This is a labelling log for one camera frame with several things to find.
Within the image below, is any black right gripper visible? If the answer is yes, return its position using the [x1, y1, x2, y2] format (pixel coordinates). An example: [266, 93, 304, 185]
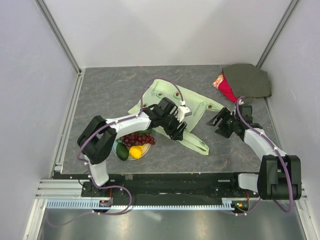
[206, 107, 240, 139]

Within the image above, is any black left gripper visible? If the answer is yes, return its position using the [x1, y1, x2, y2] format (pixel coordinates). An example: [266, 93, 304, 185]
[160, 110, 187, 141]

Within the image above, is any green lime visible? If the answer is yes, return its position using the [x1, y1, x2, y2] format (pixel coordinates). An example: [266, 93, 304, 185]
[137, 129, 152, 135]

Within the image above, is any light green plastic bag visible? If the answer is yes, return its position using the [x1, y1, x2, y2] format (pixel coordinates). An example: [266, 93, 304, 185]
[128, 79, 224, 156]

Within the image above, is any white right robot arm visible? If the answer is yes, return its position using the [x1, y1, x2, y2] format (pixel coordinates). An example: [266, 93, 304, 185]
[206, 104, 302, 201]

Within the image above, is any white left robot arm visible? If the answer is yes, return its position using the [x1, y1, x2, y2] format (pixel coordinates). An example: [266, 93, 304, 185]
[77, 97, 192, 197]

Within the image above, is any cream and blue plate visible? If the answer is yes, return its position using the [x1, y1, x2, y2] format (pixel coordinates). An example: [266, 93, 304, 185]
[112, 130, 155, 161]

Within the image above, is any red cloth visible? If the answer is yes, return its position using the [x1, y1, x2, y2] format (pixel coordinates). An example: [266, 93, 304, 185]
[218, 78, 238, 103]

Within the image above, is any red grape bunch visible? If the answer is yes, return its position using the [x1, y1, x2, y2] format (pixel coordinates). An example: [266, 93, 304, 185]
[120, 132, 156, 148]

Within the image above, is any yellow crumpled fruit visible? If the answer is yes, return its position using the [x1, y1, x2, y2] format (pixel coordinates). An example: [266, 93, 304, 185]
[129, 145, 144, 159]

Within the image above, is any floral patterned cloth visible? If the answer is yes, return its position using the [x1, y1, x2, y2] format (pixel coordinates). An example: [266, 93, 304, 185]
[212, 74, 224, 89]

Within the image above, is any olive green cloth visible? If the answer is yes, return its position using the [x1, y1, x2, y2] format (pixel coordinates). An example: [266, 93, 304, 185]
[222, 63, 272, 104]

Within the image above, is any dark green avocado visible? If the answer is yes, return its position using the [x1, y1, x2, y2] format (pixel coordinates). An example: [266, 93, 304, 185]
[116, 142, 129, 161]

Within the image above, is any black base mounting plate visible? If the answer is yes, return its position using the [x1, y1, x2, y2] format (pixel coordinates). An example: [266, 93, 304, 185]
[81, 172, 258, 199]

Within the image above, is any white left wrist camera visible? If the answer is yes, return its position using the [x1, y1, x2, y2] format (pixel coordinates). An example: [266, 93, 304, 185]
[177, 100, 192, 121]

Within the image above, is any right aluminium frame rail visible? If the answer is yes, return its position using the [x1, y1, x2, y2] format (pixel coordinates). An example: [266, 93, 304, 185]
[255, 0, 300, 68]

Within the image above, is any aluminium frame rail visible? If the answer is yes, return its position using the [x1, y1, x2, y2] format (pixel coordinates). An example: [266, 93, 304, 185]
[255, 0, 300, 68]
[35, 0, 84, 178]

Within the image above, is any grey slotted cable duct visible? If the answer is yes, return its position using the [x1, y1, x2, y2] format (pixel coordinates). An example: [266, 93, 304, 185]
[46, 199, 250, 211]

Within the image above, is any left aluminium frame rail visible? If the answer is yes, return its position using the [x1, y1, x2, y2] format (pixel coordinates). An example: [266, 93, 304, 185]
[35, 0, 84, 178]

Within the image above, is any front aluminium extrusion frame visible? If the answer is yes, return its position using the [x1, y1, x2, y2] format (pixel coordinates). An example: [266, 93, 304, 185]
[23, 178, 82, 240]

